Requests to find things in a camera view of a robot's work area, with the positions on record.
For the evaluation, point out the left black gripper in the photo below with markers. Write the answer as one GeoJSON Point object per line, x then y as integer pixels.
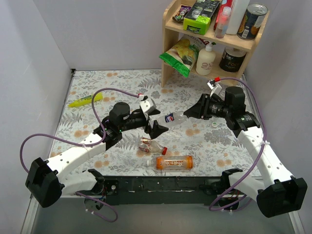
{"type": "Point", "coordinates": [147, 120]}

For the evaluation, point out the orange drink bottle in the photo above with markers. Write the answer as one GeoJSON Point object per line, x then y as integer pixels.
{"type": "Point", "coordinates": [171, 163]}

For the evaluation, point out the clear green-label water bottle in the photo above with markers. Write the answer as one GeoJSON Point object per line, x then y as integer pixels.
{"type": "Point", "coordinates": [222, 93]}

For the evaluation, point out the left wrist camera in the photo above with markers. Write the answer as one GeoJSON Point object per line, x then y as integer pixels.
{"type": "Point", "coordinates": [146, 104]}

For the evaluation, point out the small black-cap clear bottle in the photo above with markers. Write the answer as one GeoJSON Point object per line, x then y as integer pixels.
{"type": "Point", "coordinates": [172, 119]}

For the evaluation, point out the green chips bag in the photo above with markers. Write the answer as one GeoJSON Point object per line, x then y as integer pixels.
{"type": "Point", "coordinates": [181, 58]}

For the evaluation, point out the dark snack packet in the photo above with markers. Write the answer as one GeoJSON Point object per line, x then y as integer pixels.
{"type": "Point", "coordinates": [180, 15]}

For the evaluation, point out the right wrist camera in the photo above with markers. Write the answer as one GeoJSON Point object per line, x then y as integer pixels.
{"type": "Point", "coordinates": [214, 86]}

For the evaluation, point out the floral table mat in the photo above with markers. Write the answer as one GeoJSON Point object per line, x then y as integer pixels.
{"type": "Point", "coordinates": [212, 145]}

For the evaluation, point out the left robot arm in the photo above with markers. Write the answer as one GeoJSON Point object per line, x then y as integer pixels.
{"type": "Point", "coordinates": [48, 179]}

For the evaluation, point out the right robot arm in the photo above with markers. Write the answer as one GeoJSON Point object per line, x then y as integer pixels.
{"type": "Point", "coordinates": [268, 182]}

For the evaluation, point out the tin food can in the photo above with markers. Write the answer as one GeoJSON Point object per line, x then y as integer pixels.
{"type": "Point", "coordinates": [252, 20]}

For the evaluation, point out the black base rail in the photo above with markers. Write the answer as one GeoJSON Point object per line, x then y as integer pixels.
{"type": "Point", "coordinates": [130, 190]}

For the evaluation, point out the cassava chips bag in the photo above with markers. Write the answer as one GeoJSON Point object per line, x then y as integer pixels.
{"type": "Point", "coordinates": [188, 40]}

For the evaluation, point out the white tall bottle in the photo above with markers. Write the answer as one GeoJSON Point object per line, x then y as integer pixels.
{"type": "Point", "coordinates": [238, 10]}

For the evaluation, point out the white pump lotion bottle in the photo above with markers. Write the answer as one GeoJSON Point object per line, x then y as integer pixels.
{"type": "Point", "coordinates": [205, 59]}

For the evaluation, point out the red white carton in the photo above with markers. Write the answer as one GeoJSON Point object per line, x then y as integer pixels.
{"type": "Point", "coordinates": [224, 3]}

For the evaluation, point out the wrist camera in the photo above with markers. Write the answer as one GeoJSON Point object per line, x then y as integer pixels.
{"type": "Point", "coordinates": [214, 86]}
{"type": "Point", "coordinates": [146, 104]}

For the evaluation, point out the pink spray bottle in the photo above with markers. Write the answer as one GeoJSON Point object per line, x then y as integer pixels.
{"type": "Point", "coordinates": [223, 22]}

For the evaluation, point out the red-cap clear bottle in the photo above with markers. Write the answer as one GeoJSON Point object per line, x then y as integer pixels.
{"type": "Point", "coordinates": [151, 146]}

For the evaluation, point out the green black box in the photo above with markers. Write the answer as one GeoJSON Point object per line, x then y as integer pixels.
{"type": "Point", "coordinates": [200, 16]}

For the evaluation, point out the yellow green tube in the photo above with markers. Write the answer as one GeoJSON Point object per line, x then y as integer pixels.
{"type": "Point", "coordinates": [85, 100]}

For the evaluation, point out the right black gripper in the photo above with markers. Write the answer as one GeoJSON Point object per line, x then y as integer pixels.
{"type": "Point", "coordinates": [204, 106]}

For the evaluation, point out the black canister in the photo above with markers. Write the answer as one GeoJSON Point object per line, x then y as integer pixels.
{"type": "Point", "coordinates": [232, 59]}

